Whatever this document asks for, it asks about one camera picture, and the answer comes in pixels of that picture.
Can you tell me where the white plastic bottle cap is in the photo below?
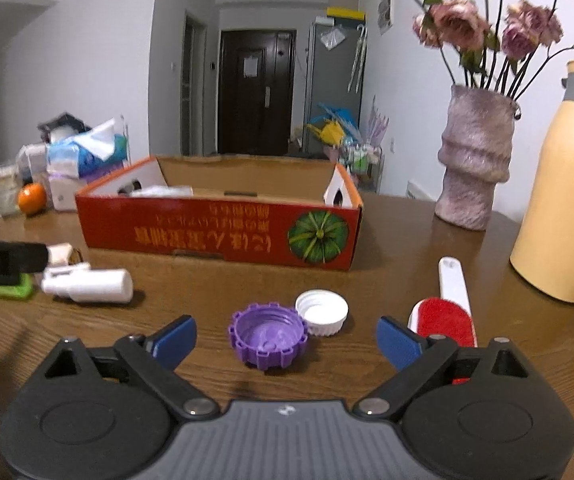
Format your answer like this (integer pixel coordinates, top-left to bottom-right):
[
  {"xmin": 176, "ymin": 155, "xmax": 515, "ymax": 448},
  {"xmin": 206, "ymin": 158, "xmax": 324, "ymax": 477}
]
[{"xmin": 295, "ymin": 289, "xmax": 349, "ymax": 337}]

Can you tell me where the yellow thermos jug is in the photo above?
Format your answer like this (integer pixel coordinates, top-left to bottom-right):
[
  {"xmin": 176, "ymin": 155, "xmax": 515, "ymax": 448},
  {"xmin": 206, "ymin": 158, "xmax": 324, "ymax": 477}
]
[{"xmin": 509, "ymin": 61, "xmax": 574, "ymax": 304}]

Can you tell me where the pink textured ceramic vase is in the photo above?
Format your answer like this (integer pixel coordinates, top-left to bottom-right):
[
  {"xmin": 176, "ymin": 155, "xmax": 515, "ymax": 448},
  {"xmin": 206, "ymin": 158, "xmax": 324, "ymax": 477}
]
[{"xmin": 434, "ymin": 84, "xmax": 521, "ymax": 231}]

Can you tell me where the red cardboard pumpkin box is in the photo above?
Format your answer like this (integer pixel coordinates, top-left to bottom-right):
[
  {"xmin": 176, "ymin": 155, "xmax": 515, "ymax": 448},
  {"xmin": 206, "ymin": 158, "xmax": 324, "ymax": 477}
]
[{"xmin": 76, "ymin": 155, "xmax": 363, "ymax": 271}]

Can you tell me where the purple tissue pack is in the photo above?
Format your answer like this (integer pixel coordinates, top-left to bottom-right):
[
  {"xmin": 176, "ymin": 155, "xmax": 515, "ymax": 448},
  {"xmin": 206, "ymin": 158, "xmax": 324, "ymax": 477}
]
[{"xmin": 48, "ymin": 162, "xmax": 124, "ymax": 212}]

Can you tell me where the dark wooden door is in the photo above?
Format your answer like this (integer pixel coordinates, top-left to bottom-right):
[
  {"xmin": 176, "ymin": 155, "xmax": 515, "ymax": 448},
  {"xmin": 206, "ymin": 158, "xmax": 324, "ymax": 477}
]
[{"xmin": 217, "ymin": 29, "xmax": 297, "ymax": 156}]

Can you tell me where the green flat object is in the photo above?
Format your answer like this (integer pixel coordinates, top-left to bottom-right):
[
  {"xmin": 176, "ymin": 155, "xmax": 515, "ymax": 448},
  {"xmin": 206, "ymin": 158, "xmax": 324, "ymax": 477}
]
[{"xmin": 0, "ymin": 274, "xmax": 34, "ymax": 301}]

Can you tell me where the blue tissue pack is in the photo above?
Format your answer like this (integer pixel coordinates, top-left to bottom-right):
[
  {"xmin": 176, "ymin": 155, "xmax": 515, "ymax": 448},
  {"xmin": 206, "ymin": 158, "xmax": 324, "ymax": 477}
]
[{"xmin": 46, "ymin": 118, "xmax": 129, "ymax": 178}]

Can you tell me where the red white lint brush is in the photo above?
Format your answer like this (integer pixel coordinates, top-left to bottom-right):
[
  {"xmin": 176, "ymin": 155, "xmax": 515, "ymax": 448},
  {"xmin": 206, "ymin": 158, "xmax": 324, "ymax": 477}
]
[{"xmin": 406, "ymin": 256, "xmax": 479, "ymax": 386}]

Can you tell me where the clear drinking glass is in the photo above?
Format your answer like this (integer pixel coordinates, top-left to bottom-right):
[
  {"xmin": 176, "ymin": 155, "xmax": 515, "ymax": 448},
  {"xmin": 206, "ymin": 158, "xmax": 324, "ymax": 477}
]
[{"xmin": 0, "ymin": 160, "xmax": 22, "ymax": 217}]

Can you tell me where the dried pink rose bouquet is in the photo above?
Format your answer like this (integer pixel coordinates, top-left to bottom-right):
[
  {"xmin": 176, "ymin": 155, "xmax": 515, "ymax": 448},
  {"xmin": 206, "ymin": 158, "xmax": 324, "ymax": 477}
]
[{"xmin": 412, "ymin": 0, "xmax": 565, "ymax": 102}]

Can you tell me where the grey refrigerator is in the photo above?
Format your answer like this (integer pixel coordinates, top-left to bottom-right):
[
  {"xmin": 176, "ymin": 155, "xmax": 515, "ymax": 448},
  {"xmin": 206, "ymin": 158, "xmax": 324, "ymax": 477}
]
[{"xmin": 302, "ymin": 18, "xmax": 366, "ymax": 158}]

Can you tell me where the wire rack with bottles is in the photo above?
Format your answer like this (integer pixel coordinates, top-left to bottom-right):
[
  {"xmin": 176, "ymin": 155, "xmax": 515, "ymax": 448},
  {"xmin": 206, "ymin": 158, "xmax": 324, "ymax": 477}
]
[{"xmin": 338, "ymin": 144, "xmax": 383, "ymax": 193}]

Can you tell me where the orange fruit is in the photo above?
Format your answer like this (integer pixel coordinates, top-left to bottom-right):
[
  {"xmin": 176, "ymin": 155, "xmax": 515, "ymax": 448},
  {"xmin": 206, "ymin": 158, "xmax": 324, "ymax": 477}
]
[{"xmin": 17, "ymin": 183, "xmax": 48, "ymax": 217}]

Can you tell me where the small white yellow container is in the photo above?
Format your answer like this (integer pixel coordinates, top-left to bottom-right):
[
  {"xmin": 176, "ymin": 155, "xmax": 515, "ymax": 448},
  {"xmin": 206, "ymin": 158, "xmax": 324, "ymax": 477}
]
[{"xmin": 48, "ymin": 243, "xmax": 81, "ymax": 266}]

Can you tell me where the black item on stack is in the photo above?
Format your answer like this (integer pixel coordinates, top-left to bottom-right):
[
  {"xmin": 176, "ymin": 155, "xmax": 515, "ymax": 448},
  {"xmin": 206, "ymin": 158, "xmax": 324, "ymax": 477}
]
[{"xmin": 38, "ymin": 112, "xmax": 91, "ymax": 143}]

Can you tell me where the purple plastic bottle cap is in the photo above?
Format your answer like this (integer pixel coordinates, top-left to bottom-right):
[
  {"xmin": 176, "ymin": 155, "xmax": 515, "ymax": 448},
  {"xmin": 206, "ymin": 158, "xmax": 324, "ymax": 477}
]
[{"xmin": 227, "ymin": 302, "xmax": 309, "ymax": 370}]

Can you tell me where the white spray bottle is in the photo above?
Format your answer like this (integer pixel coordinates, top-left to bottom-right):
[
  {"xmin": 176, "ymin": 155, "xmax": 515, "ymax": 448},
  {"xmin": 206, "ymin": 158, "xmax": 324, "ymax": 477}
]
[{"xmin": 41, "ymin": 262, "xmax": 133, "ymax": 304}]

